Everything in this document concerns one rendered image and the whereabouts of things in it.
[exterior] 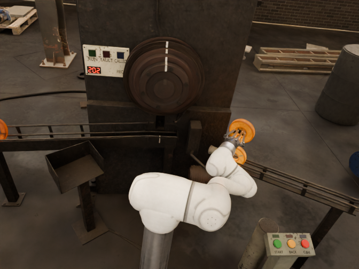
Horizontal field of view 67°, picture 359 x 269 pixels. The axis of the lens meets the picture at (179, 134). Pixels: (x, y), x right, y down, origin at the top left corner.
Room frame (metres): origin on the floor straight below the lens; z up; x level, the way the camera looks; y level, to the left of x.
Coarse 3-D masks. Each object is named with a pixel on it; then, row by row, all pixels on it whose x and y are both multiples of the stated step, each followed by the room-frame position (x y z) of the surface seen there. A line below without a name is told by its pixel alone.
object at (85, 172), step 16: (80, 144) 1.24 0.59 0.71; (48, 160) 1.06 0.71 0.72; (64, 160) 1.17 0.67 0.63; (80, 160) 1.21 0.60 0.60; (96, 160) 1.21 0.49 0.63; (64, 176) 1.08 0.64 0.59; (80, 176) 1.09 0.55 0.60; (96, 176) 1.10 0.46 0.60; (64, 192) 0.96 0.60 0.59; (80, 192) 1.10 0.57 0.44; (80, 224) 1.15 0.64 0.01; (96, 224) 1.16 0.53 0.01; (80, 240) 1.02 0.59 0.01
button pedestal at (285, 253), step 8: (264, 240) 0.84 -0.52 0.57; (272, 240) 0.82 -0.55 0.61; (280, 240) 0.83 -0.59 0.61; (296, 240) 0.84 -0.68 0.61; (272, 248) 0.79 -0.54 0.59; (280, 248) 0.79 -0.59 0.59; (288, 248) 0.80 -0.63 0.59; (296, 248) 0.81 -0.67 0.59; (304, 248) 0.81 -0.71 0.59; (312, 248) 0.82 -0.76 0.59; (272, 256) 0.77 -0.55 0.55; (280, 256) 0.77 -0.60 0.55; (288, 256) 0.78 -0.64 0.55; (296, 256) 0.79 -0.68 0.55; (304, 256) 0.79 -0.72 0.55; (264, 264) 0.84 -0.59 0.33; (272, 264) 0.79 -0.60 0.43; (280, 264) 0.78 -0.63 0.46; (288, 264) 0.79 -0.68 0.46
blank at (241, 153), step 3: (237, 147) 1.33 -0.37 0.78; (240, 147) 1.34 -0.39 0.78; (237, 150) 1.32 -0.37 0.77; (240, 150) 1.31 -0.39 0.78; (243, 150) 1.32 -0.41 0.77; (237, 153) 1.32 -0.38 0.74; (240, 153) 1.31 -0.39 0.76; (243, 153) 1.30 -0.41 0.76; (240, 156) 1.30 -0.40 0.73; (243, 156) 1.30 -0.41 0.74; (246, 156) 1.32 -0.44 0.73; (234, 159) 1.34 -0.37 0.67; (237, 159) 1.33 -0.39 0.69; (240, 159) 1.30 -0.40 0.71; (243, 159) 1.29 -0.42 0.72; (240, 162) 1.30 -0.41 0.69; (243, 162) 1.29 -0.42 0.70; (240, 165) 1.30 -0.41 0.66
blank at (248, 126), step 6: (240, 120) 1.34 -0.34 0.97; (246, 120) 1.35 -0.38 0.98; (234, 126) 1.35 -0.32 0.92; (240, 126) 1.33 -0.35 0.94; (246, 126) 1.32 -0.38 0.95; (252, 126) 1.32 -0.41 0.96; (246, 132) 1.31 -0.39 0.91; (252, 132) 1.30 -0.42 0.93; (240, 138) 1.33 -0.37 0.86; (246, 138) 1.31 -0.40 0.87; (252, 138) 1.30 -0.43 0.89
